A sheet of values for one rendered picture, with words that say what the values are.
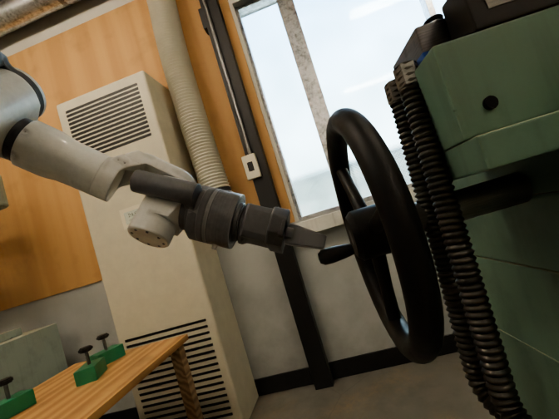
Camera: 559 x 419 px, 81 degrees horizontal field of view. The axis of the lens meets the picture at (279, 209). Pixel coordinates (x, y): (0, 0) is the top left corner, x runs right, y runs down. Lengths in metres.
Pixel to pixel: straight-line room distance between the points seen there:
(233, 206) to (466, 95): 0.31
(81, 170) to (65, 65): 2.06
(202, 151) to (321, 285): 0.95
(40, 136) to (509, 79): 0.55
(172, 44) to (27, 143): 1.53
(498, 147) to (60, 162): 0.51
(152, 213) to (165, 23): 1.66
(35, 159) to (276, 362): 1.66
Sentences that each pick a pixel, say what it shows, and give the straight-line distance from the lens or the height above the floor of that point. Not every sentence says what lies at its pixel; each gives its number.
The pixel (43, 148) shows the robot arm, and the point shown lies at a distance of 0.55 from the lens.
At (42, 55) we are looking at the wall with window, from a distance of 2.71.
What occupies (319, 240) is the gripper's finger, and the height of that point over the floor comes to 0.81.
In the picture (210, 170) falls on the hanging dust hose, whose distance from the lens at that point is 1.74.
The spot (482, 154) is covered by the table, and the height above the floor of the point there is 0.85.
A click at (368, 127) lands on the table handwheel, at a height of 0.91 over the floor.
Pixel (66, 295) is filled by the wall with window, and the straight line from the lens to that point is 2.46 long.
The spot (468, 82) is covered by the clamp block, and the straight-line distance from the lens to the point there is 0.35.
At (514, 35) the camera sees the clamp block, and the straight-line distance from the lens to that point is 0.38.
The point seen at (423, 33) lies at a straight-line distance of 0.40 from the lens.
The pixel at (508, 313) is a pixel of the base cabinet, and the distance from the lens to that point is 0.61.
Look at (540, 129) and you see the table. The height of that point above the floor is 0.86.
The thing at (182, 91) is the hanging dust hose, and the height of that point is 1.68.
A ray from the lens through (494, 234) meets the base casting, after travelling 0.55.
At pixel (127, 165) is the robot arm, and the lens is 0.54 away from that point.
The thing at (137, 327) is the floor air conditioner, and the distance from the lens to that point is 1.85.
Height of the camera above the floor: 0.84
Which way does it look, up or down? 3 degrees up
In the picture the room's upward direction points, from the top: 17 degrees counter-clockwise
